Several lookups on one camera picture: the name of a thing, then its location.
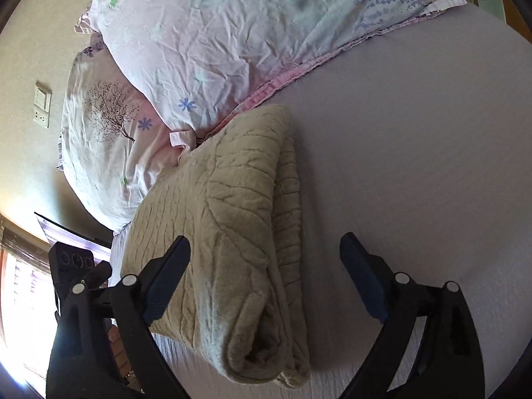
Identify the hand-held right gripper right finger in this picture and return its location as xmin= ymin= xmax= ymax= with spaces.
xmin=336 ymin=233 xmax=486 ymax=399

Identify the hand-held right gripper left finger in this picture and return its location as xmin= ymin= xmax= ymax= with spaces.
xmin=46 ymin=235 xmax=192 ymax=399

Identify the person's left hand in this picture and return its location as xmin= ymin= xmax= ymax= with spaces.
xmin=108 ymin=325 xmax=131 ymax=373

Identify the dark bedside table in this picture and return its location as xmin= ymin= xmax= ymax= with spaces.
xmin=34 ymin=211 xmax=113 ymax=267

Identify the bright window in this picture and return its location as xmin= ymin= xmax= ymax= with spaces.
xmin=0 ymin=215 xmax=56 ymax=384

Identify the folded beige fleece blanket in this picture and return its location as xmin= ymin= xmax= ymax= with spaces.
xmin=120 ymin=104 xmax=312 ymax=385

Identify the pink tree print pillow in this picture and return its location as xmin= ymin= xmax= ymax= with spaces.
xmin=56 ymin=35 xmax=197 ymax=234

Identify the bed with lilac sheet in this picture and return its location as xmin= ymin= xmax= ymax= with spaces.
xmin=109 ymin=0 xmax=532 ymax=399

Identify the white floral pillow top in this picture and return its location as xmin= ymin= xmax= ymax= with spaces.
xmin=74 ymin=0 xmax=468 ymax=151

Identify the white wall switch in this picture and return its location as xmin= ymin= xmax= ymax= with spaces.
xmin=34 ymin=80 xmax=53 ymax=111

